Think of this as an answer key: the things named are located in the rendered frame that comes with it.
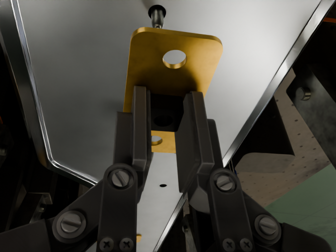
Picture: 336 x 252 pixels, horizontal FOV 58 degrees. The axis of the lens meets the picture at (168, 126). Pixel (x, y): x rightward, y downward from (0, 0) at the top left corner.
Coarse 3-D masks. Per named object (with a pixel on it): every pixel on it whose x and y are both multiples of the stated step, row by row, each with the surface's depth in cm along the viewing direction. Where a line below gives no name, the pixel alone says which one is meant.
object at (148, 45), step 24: (144, 48) 12; (168, 48) 12; (192, 48) 12; (216, 48) 12; (144, 72) 13; (168, 72) 13; (192, 72) 13; (168, 96) 14; (168, 120) 15; (168, 144) 18
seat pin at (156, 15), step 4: (156, 4) 20; (152, 8) 20; (156, 8) 20; (160, 8) 20; (152, 12) 19; (156, 12) 19; (160, 12) 19; (152, 16) 19; (156, 16) 19; (160, 16) 19; (152, 20) 19; (156, 20) 19; (160, 20) 19; (152, 24) 19; (156, 24) 19; (160, 24) 19
